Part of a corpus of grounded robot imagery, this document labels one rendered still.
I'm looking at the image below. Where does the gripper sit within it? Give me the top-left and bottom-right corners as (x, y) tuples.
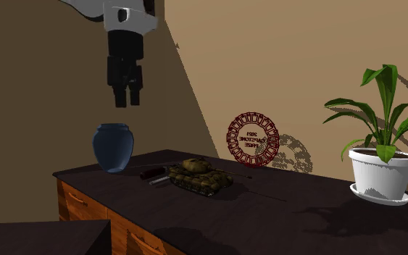
(106, 29), (145, 109)

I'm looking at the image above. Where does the dark blue vase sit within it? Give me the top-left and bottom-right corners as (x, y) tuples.
(91, 122), (135, 175)

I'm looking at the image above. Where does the silver pen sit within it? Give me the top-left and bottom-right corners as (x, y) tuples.
(149, 175), (171, 186)

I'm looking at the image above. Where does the olive camouflage toy tank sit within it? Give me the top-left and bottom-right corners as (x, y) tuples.
(167, 156), (254, 198)

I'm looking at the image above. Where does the dark red round openwork plaque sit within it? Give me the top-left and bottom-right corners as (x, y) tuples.
(225, 111), (280, 168)

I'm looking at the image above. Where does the wooden chest of drawers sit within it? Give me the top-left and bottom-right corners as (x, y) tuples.
(51, 149), (408, 255)

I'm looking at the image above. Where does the green plant in white pot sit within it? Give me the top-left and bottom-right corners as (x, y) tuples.
(322, 64), (408, 206)

